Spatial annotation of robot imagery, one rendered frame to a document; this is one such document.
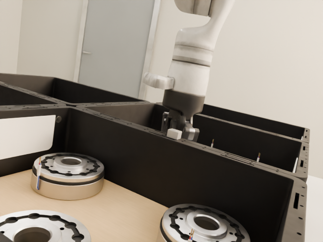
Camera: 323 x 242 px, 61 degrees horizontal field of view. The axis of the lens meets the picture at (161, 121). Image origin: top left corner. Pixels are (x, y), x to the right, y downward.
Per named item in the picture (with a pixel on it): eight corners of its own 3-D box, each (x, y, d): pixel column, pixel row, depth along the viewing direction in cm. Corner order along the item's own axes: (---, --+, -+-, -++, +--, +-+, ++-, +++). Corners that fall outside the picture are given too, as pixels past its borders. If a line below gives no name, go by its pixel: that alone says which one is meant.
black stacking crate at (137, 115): (293, 194, 61) (307, 145, 59) (279, 265, 35) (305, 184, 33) (145, 142, 79) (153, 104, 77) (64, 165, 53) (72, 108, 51)
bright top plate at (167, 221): (145, 231, 29) (146, 226, 29) (182, 199, 38) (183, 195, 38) (238, 278, 25) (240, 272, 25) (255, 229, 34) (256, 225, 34)
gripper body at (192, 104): (214, 94, 47) (203, 146, 49) (195, 88, 55) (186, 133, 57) (173, 87, 45) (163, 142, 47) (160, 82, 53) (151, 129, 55)
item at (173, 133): (180, 139, 41) (182, 131, 41) (176, 139, 40) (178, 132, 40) (170, 135, 42) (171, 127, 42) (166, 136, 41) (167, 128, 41)
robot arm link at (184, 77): (140, 82, 52) (146, 49, 51) (194, 91, 55) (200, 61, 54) (151, 88, 44) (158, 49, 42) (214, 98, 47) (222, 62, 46)
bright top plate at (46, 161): (18, 163, 40) (18, 160, 39) (72, 151, 48) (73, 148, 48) (66, 189, 35) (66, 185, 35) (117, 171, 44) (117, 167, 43)
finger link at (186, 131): (183, 125, 45) (173, 153, 48) (186, 131, 44) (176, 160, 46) (198, 127, 46) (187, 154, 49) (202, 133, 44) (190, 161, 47)
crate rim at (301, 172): (306, 153, 59) (309, 143, 59) (302, 198, 33) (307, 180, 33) (151, 110, 77) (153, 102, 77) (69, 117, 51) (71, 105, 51)
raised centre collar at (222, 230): (177, 227, 30) (179, 222, 30) (193, 210, 35) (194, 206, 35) (220, 247, 28) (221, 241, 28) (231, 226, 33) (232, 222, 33)
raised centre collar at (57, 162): (45, 163, 41) (46, 159, 40) (71, 156, 45) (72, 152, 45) (68, 174, 38) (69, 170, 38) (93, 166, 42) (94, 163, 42)
